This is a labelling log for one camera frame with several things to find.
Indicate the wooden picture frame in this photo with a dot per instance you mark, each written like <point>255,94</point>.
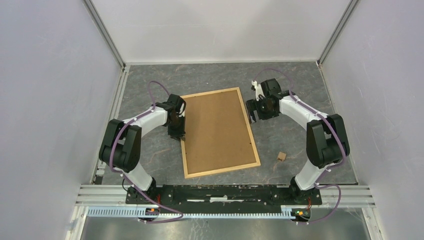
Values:
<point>184,159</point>

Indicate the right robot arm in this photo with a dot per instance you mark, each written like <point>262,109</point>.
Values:
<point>327,144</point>

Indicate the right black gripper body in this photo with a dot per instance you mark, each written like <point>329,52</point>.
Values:
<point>263,111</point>

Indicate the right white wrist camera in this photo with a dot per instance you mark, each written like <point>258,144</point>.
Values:
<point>257,88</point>

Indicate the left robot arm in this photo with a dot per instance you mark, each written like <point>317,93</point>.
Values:
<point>122,141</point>

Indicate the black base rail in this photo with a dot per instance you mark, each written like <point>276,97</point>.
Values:
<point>222,199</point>

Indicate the brown backing board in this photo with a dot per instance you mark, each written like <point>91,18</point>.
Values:
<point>217,130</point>

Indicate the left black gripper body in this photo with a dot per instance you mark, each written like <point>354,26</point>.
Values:
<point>179,123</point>

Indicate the small brown cube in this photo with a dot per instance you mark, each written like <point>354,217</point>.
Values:
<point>281,156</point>

